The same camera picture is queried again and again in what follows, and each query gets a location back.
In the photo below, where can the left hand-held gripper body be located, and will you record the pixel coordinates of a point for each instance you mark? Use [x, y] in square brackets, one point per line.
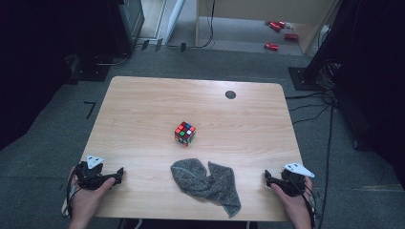
[90, 178]

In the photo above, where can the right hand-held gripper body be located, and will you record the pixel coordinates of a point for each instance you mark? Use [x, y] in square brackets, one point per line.
[293, 184]

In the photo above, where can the grey fuzzy cloth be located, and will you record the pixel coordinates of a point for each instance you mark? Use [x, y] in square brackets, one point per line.
[207, 186]

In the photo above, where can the multicoloured puzzle cube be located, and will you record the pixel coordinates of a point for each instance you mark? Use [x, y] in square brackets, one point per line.
[185, 133]

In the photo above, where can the person's right hand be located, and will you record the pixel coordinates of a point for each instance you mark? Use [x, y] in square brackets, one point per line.
[297, 206]

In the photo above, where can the person's left hand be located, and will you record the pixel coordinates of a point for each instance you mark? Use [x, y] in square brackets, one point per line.
[84, 202]

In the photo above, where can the black angled floor tape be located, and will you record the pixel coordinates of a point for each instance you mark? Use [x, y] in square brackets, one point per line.
[90, 109]

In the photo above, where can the person's dark clothing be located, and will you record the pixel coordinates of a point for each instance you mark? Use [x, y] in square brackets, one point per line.
[191, 224]

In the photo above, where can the dark round table grommet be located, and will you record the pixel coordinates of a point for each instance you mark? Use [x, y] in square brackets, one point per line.
[230, 94]

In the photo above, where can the black flat floor plate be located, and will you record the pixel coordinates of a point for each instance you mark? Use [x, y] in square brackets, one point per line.
[90, 71]

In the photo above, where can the dark curtain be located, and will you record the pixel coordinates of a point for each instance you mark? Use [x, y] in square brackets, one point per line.
[375, 79]
[38, 63]

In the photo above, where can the red can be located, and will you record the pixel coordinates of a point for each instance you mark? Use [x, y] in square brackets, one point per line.
[275, 26]
[271, 46]
[282, 24]
[291, 36]

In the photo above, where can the black cabinet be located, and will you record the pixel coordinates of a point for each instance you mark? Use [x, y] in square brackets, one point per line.
[127, 22]

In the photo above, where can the white panel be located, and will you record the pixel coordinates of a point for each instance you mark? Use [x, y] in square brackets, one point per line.
[173, 19]

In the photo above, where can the black stand base plate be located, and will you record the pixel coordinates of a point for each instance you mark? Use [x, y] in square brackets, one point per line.
[302, 79]

